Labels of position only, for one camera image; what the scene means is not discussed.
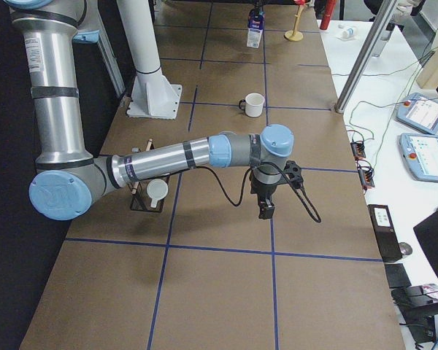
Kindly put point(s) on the wooden mug tree stand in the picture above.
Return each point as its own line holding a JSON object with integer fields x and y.
{"x": 295, "y": 35}

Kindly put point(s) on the red bottle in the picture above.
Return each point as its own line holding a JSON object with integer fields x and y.
{"x": 328, "y": 12}

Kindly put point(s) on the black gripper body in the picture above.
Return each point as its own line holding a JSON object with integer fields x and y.
{"x": 260, "y": 192}

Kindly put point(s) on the black box with label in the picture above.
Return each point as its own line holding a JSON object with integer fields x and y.
{"x": 384, "y": 233}

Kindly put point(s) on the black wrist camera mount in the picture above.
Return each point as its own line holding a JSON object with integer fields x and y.
{"x": 293, "y": 173}

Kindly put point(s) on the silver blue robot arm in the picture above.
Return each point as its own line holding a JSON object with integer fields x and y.
{"x": 69, "y": 179}

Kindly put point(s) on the black wire cup rack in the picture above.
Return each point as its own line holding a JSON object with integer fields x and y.
{"x": 140, "y": 201}

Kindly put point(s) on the aluminium frame post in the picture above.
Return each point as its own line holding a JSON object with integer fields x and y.
{"x": 378, "y": 26}

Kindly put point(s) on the white enamel cup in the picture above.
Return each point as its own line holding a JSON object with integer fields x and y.
{"x": 252, "y": 105}

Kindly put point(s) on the teach pendant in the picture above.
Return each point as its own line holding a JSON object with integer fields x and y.
{"x": 419, "y": 112}
{"x": 420, "y": 155}

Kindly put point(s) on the lower teach pendant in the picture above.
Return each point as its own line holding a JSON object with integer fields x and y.
{"x": 420, "y": 155}

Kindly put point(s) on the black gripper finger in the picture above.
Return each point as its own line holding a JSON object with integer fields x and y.
{"x": 266, "y": 211}

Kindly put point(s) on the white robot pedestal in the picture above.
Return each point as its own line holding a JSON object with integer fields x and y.
{"x": 152, "y": 96}

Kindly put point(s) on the upper teach pendant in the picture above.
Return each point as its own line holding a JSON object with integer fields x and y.
{"x": 419, "y": 112}

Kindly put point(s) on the blue white milk carton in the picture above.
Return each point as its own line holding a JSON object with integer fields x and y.
{"x": 255, "y": 27}

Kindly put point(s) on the white cup on rack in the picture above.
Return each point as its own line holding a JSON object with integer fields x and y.
{"x": 157, "y": 189}

